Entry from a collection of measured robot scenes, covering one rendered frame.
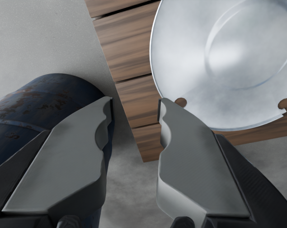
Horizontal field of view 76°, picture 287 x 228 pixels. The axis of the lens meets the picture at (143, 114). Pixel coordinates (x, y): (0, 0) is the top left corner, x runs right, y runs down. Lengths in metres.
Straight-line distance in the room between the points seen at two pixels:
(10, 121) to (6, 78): 0.39
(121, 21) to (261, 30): 0.19
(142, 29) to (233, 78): 0.16
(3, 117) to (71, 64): 0.31
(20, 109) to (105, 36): 0.30
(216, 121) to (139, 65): 0.17
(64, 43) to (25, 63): 0.16
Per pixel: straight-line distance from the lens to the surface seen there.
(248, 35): 0.31
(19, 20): 0.73
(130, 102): 0.32
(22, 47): 0.75
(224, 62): 0.31
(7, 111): 0.51
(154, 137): 0.36
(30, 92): 0.58
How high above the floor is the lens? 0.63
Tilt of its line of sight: 58 degrees down
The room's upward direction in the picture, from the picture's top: 180 degrees clockwise
